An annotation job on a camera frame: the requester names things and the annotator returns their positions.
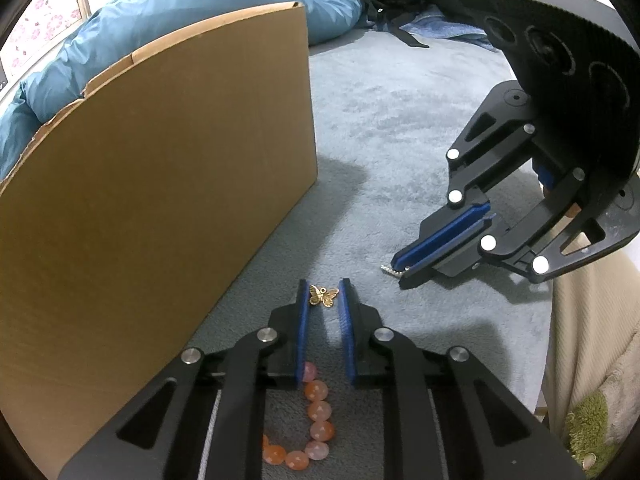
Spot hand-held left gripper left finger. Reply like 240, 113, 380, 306
57, 279, 311, 480

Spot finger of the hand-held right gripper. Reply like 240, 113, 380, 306
398, 167, 607, 289
392, 105, 541, 267

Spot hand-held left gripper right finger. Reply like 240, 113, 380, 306
337, 277, 586, 480

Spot gold butterfly pendant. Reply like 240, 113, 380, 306
308, 284, 338, 307

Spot pink bead bracelet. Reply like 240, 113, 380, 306
262, 360, 336, 471

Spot brown cardboard box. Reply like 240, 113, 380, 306
0, 1, 318, 480

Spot grey bed blanket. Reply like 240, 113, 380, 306
200, 25, 558, 471

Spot blue patterned cloth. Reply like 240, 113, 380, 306
400, 5, 501, 53

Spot person's beige trousers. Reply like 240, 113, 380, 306
540, 245, 640, 441

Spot cream fluffy top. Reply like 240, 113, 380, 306
565, 355, 640, 480

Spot blue duvet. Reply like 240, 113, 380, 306
0, 0, 363, 181

